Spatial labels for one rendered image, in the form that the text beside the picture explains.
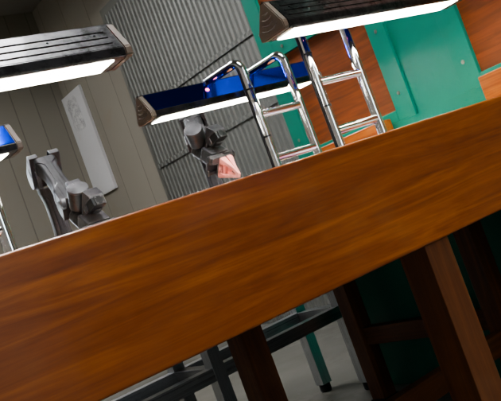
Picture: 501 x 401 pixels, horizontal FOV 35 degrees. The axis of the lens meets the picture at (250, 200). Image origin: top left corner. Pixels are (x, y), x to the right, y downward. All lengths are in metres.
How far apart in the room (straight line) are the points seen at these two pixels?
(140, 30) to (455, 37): 3.97
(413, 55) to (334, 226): 1.33
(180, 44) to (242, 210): 4.61
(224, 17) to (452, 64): 3.01
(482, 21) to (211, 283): 1.44
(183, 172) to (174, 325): 4.96
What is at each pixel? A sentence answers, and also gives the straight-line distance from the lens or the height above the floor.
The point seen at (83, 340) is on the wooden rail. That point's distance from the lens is 0.88.
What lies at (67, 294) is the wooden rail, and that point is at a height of 0.70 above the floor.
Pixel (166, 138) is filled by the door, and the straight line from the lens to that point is 5.96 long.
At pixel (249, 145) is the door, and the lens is 5.18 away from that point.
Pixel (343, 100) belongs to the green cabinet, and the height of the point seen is 0.98.
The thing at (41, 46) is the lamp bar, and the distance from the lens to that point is 1.31.
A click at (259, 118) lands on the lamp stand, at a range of 2.02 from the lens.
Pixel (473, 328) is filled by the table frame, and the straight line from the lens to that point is 1.29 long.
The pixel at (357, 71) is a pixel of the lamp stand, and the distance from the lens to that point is 1.95.
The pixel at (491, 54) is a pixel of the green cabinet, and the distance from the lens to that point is 2.23.
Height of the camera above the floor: 0.70
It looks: 2 degrees up
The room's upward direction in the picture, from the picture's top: 20 degrees counter-clockwise
